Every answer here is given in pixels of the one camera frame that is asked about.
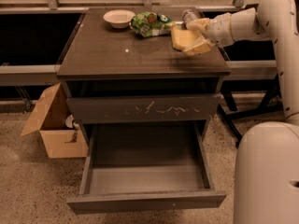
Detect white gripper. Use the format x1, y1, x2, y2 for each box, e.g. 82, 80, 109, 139
182, 13, 234, 56

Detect yellow sponge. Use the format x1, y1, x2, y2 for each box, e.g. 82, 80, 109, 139
171, 27, 199, 50

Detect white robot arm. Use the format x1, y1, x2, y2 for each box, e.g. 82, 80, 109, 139
183, 0, 299, 224

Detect grey drawer cabinet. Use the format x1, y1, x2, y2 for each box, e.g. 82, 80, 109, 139
57, 8, 229, 139

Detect closed scratched grey drawer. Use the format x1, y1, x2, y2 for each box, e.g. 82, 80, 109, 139
67, 94, 221, 124

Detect open grey middle drawer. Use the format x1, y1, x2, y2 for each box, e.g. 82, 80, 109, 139
67, 121, 226, 215

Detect clear plastic bottle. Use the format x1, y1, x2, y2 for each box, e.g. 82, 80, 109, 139
182, 9, 199, 24

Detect green chip bag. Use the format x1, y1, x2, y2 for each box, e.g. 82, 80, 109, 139
130, 12, 176, 38

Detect black folding table stand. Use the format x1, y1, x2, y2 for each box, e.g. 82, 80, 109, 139
217, 3, 284, 150

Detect white bowl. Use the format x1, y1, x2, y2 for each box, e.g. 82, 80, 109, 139
103, 9, 135, 29

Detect white cup in box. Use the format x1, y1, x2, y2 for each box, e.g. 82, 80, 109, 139
65, 115, 79, 130

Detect cardboard box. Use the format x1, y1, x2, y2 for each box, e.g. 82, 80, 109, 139
21, 83, 88, 159

